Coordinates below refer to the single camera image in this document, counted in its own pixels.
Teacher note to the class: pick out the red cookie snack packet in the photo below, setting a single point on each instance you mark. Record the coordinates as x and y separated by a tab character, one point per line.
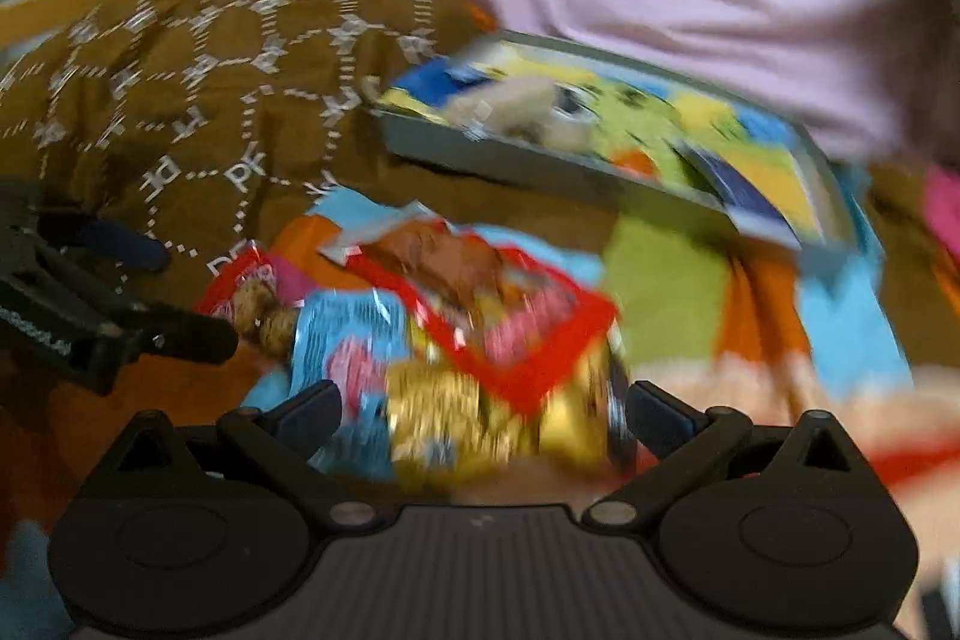
260	295

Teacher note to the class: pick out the red dried meat snack packet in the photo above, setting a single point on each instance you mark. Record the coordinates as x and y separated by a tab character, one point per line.
513	323

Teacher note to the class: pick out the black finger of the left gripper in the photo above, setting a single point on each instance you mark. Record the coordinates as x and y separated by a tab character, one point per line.
165	331
73	241

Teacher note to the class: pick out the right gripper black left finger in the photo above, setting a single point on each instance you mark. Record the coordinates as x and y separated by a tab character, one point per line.
275	448

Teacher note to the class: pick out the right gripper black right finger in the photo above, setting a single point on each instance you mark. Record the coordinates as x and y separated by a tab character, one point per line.
690	447

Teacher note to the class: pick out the gold yellow snack packet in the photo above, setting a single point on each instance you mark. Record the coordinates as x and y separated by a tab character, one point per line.
446	432

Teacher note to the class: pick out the blue pastry snack packet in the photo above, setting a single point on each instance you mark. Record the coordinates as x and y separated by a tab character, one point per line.
350	338

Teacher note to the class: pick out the grey tray with cartoon drawing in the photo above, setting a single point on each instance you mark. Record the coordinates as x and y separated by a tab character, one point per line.
730	169

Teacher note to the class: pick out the brown PF patterned duvet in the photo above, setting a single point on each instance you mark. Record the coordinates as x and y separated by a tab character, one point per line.
212	124

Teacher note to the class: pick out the small orange round snack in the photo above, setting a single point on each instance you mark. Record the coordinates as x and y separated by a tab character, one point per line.
636	162

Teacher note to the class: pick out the colourful cartoon blanket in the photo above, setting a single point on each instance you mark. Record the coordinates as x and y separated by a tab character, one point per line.
53	432

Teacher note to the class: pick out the pale rice cracker bar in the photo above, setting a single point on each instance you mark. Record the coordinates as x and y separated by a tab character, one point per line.
531	108

